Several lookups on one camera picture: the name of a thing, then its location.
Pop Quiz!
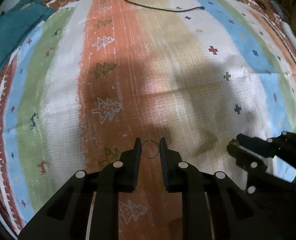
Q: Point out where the thin silver ring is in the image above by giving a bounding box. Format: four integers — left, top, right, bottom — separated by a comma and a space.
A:
141, 139, 159, 159

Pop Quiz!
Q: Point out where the colourful striped bed sheet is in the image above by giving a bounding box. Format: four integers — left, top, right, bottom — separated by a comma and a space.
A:
0, 0, 296, 239

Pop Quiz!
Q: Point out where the teal cloth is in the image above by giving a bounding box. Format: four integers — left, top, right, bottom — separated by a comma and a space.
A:
0, 0, 55, 72

